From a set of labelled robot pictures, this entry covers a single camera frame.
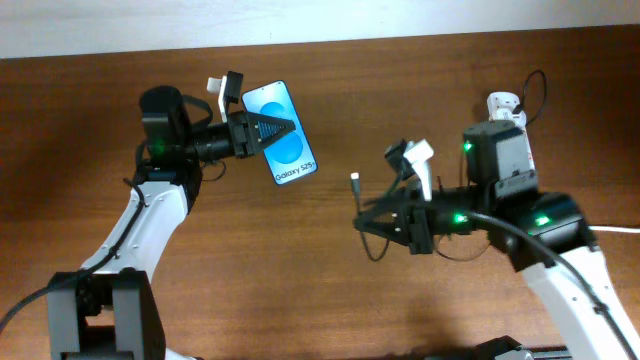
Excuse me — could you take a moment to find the blue Galaxy smartphone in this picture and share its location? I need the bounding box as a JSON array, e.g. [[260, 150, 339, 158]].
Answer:
[[242, 80, 318, 186]]

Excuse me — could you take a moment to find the black charger cable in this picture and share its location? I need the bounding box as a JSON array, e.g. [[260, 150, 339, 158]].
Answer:
[[349, 69, 549, 264]]

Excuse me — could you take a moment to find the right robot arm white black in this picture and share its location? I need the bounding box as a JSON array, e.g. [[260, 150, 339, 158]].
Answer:
[[353, 120, 639, 359]]

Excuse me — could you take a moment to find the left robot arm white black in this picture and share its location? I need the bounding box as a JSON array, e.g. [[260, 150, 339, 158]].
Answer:
[[46, 85, 296, 359]]

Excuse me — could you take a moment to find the white charger adapter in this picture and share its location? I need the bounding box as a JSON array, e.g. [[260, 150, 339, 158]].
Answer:
[[491, 108, 527, 127]]

